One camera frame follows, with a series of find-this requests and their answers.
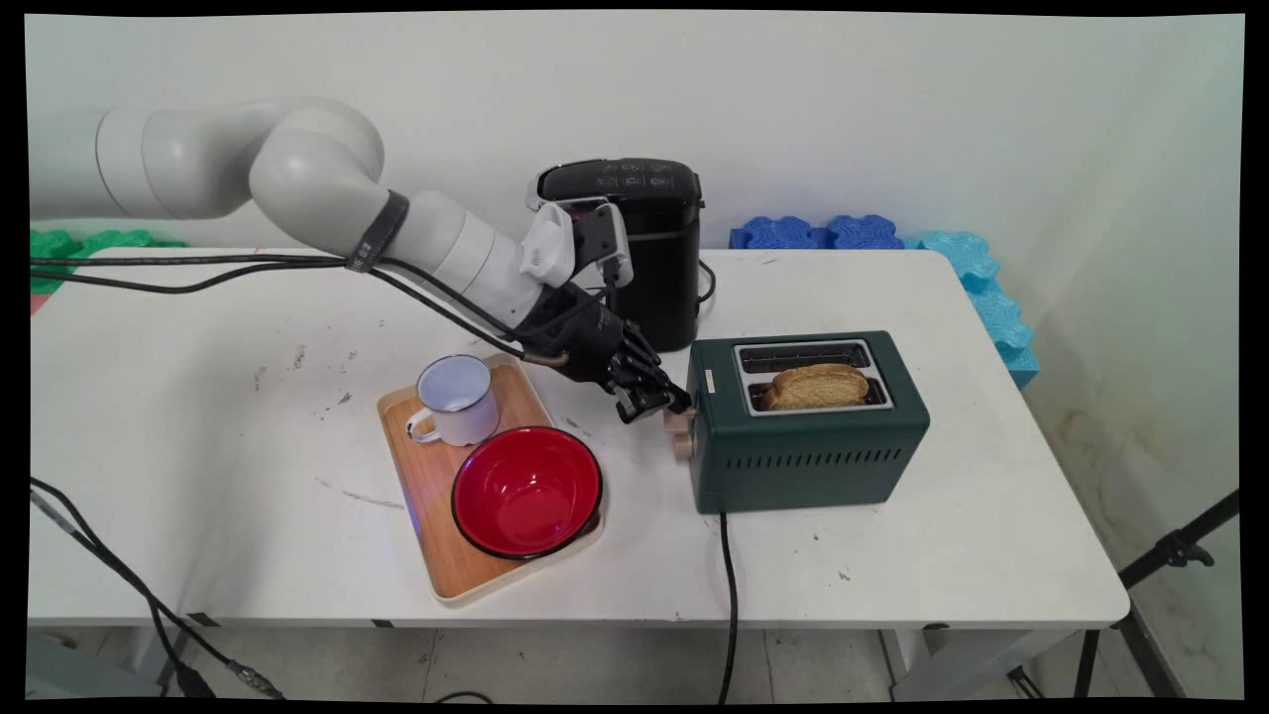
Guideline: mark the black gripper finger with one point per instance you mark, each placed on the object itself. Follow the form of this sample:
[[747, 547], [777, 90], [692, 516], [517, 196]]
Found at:
[[649, 369], [644, 402]]

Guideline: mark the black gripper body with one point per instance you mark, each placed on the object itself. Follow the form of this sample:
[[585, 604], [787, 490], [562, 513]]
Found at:
[[580, 337]]

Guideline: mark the beige toaster lever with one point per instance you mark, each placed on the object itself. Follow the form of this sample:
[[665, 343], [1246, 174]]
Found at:
[[679, 424]]

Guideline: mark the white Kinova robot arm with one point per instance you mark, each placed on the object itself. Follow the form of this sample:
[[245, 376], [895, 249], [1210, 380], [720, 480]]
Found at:
[[297, 169]]

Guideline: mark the beige toaster knob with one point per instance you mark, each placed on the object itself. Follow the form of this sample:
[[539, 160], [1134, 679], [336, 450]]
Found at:
[[684, 448]]

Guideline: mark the black coffee machine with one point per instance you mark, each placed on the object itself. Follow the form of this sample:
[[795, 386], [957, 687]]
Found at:
[[664, 268]]

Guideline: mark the white enamel mug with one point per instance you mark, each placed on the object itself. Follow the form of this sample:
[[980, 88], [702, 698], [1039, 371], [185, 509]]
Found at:
[[461, 407]]

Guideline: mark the red bowl black rim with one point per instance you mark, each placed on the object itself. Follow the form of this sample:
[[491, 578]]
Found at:
[[525, 496]]

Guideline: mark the green two-slot toaster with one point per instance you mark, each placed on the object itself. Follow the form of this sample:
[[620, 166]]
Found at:
[[803, 456]]

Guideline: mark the toast bread slice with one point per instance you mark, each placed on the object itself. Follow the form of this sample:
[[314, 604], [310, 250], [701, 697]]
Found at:
[[818, 389]]

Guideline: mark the wooden tray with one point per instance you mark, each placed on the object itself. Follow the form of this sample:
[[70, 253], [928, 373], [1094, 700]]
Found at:
[[431, 496]]

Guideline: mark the light blue foam mat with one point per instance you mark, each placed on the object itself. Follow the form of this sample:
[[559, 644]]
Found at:
[[996, 307]]

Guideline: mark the dark metal table leg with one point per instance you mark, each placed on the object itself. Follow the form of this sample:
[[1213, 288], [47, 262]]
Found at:
[[1087, 662], [178, 650]]

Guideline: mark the green foam mat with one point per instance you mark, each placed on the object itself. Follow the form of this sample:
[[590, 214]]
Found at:
[[59, 253]]

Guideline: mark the red foam mat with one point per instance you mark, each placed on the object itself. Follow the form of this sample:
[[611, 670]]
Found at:
[[36, 302]]

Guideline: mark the black tripod stand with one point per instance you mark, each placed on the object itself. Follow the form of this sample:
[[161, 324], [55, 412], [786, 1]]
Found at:
[[1175, 550]]

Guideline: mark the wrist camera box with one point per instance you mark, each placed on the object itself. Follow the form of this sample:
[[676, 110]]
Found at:
[[600, 238]]

